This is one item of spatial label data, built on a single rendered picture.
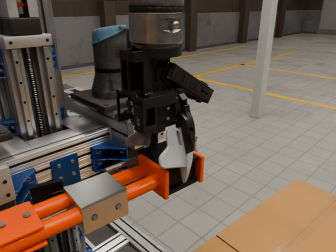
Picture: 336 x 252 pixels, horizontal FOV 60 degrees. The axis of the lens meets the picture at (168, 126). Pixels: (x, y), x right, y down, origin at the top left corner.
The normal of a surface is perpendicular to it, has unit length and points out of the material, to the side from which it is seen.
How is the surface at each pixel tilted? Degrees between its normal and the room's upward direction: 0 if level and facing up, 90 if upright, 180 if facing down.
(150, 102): 90
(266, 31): 90
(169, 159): 70
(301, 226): 0
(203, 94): 91
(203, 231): 0
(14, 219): 0
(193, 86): 91
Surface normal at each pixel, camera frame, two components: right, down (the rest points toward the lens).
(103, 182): 0.00, -0.92
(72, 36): 0.70, 0.27
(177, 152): 0.60, -0.04
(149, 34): -0.13, 0.38
